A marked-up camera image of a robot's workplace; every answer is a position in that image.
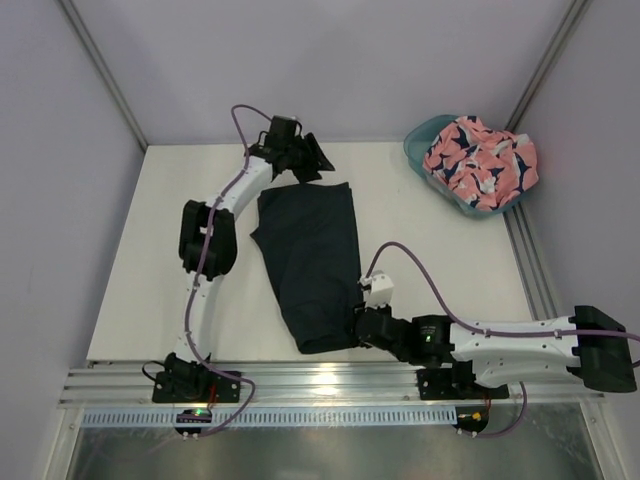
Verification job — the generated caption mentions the navy blue shorts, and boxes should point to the navy blue shorts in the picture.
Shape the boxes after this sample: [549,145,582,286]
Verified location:
[251,183,362,355]

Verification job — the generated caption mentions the pink patterned shorts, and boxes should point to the pink patterned shorts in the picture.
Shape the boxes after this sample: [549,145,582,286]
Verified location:
[422,114,541,211]

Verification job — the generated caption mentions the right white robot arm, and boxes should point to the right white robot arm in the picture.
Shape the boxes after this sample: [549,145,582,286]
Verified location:
[354,306,637,394]

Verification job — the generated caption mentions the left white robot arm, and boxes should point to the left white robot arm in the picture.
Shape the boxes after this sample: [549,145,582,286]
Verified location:
[164,116,335,370]

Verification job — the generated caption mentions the teal plastic basin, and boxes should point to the teal plastic basin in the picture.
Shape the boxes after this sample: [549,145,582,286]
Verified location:
[402,113,531,219]

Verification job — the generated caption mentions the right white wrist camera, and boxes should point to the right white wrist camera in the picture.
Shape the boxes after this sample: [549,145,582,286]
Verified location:
[358,270,394,308]

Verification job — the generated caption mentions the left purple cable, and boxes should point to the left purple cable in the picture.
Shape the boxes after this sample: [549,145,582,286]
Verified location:
[182,104,276,439]

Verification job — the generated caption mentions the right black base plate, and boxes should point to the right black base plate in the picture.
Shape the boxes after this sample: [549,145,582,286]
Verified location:
[416,366,510,400]

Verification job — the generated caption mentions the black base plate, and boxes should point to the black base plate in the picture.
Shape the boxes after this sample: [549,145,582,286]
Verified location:
[416,366,510,400]
[142,353,241,404]

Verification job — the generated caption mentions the slotted cable duct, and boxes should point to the slotted cable duct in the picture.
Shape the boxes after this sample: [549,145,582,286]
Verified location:
[81,405,457,428]

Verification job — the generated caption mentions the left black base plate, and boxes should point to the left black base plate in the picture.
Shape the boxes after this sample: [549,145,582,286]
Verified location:
[142,353,241,404]

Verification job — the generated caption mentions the aluminium rail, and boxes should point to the aluminium rail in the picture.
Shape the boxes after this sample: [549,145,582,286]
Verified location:
[57,362,604,407]

